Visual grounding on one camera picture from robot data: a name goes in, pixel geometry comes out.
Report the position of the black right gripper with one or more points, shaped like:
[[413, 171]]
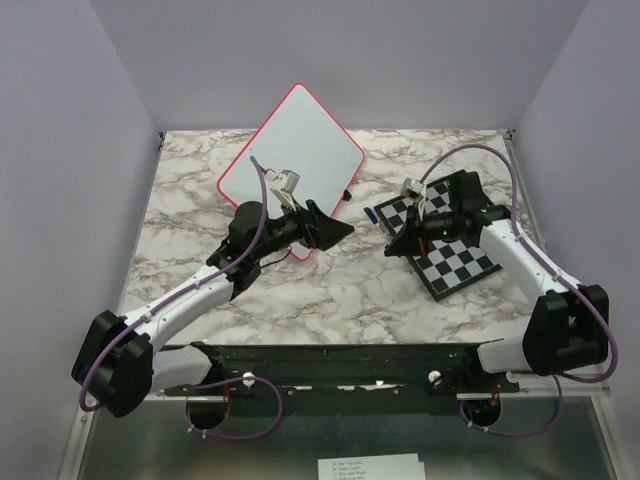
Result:
[[412, 240]]

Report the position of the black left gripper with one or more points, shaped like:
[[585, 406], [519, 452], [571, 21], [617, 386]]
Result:
[[317, 230]]

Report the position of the blue marker cap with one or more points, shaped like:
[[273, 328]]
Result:
[[371, 215]]

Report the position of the pink framed whiteboard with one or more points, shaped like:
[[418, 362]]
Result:
[[300, 135]]

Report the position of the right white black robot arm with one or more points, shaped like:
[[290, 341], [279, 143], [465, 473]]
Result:
[[568, 327]]

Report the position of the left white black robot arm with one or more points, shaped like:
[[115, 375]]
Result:
[[115, 362]]

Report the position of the black white chessboard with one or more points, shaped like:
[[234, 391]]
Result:
[[446, 267]]

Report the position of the white instruction paper sheet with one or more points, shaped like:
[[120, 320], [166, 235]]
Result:
[[382, 467]]

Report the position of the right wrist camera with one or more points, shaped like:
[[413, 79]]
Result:
[[412, 189]]

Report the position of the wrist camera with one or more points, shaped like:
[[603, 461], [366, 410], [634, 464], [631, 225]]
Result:
[[412, 189], [282, 185]]

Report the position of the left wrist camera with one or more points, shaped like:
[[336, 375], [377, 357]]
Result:
[[282, 185]]

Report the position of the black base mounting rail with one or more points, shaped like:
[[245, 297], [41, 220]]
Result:
[[327, 380]]

